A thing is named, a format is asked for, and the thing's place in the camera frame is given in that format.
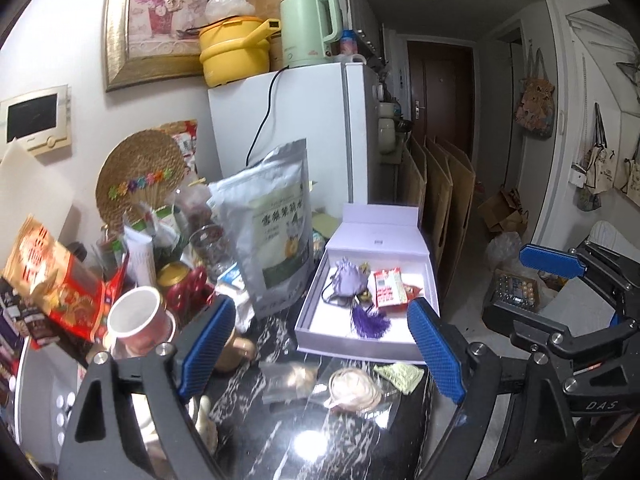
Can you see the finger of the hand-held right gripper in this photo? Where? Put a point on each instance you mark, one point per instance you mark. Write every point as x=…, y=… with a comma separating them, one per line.
x=560, y=340
x=550, y=260

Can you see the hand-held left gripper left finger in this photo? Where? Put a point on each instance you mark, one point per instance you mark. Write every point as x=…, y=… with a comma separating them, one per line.
x=205, y=347

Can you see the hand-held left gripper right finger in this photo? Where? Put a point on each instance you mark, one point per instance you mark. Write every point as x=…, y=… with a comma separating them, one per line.
x=435, y=355

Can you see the red foil packet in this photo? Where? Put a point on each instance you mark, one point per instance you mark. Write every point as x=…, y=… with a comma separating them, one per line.
x=414, y=297

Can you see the white and red packet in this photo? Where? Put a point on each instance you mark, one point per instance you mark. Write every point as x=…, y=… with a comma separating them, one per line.
x=391, y=287

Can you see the lavender gift box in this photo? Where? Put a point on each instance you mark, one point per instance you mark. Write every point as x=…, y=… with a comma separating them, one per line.
x=340, y=330

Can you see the purple tasseled sachet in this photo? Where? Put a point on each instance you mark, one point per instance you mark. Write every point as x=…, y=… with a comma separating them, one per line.
x=350, y=280

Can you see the beige mug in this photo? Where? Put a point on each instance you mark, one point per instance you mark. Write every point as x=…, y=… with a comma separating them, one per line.
x=237, y=355

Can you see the green triangular sachet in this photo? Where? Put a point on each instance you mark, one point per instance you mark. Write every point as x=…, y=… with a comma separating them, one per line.
x=400, y=377

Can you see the white plastic bag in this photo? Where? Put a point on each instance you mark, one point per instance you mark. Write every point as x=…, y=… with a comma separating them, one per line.
x=505, y=252

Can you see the egg carton box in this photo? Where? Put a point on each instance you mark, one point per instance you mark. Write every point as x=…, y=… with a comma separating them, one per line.
x=512, y=297

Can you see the brown paper bags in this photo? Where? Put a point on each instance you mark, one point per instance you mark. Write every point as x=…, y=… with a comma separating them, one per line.
x=505, y=210

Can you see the pink paper cup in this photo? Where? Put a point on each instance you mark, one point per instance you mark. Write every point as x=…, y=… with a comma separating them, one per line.
x=140, y=320

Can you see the gold lidded jar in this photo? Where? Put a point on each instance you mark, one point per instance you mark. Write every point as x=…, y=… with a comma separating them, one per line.
x=175, y=275

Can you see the clear plastic bag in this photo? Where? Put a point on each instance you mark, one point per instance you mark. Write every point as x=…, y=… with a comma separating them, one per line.
x=287, y=382

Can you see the glass jar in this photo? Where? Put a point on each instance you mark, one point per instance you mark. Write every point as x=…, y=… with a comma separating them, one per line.
x=212, y=250

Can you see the beige tote bag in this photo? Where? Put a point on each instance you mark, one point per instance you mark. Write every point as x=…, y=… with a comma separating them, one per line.
x=597, y=170

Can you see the brown cardboard sheet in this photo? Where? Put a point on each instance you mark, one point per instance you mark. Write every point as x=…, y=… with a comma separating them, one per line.
x=415, y=180
x=462, y=200
x=440, y=200

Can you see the white tube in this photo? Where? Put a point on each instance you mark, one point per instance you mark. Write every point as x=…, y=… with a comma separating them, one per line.
x=140, y=255

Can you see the silver standing pouch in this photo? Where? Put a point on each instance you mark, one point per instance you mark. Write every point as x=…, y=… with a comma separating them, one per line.
x=270, y=220

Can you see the patterned tote bag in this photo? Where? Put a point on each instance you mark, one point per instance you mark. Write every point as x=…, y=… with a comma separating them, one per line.
x=536, y=100

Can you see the red snack bag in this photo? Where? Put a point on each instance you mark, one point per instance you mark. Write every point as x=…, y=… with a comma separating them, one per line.
x=55, y=275

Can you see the round woven mat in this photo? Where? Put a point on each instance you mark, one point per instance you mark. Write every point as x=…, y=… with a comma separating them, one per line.
x=140, y=165

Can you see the dark printed box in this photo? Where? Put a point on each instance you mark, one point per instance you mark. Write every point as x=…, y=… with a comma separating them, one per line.
x=12, y=310

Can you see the brown door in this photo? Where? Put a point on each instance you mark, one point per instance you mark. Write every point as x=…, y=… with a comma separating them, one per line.
x=440, y=95

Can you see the red printed card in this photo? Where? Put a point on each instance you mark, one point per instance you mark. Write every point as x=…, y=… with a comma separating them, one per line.
x=185, y=145

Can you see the white fridge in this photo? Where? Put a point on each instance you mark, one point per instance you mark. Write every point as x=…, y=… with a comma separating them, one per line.
x=310, y=125

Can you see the white intercom panel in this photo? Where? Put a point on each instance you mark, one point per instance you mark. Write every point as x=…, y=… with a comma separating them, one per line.
x=35, y=117

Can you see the pink bottle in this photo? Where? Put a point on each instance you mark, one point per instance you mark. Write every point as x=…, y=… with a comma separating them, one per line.
x=352, y=47

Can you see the yellow pot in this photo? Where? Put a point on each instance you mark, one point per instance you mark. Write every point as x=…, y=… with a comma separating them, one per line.
x=235, y=55

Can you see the green electric kettle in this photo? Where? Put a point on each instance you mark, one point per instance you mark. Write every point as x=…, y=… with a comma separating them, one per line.
x=305, y=30

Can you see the gold framed flower picture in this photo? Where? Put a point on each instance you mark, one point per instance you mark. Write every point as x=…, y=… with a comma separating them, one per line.
x=160, y=15

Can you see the clear bag on fridge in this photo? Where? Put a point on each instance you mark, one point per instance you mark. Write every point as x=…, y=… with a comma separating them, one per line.
x=227, y=5

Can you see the wooden box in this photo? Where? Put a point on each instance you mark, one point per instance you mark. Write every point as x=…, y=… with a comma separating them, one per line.
x=270, y=5

